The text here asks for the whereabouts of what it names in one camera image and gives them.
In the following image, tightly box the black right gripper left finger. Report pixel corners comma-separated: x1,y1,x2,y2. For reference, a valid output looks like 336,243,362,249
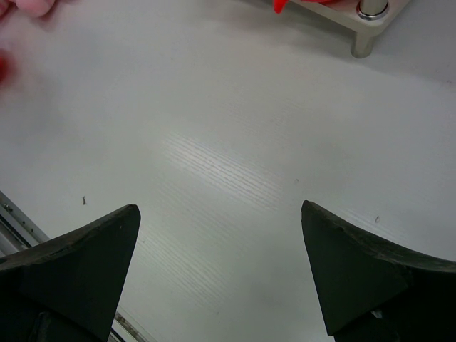
1,204,141,341

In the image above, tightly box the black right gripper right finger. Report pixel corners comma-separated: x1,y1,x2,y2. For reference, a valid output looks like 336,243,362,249
301,201,455,341

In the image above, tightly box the white two-tier shelf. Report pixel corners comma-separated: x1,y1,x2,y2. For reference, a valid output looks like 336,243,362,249
295,0,409,58

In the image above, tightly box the red shark plush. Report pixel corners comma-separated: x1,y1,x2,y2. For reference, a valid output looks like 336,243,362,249
0,51,14,88
272,0,334,14

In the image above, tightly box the aluminium table edge rail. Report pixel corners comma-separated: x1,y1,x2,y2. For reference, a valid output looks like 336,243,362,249
1,192,157,342

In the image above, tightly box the pink striped plush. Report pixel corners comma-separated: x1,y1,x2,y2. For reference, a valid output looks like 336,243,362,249
1,0,73,22

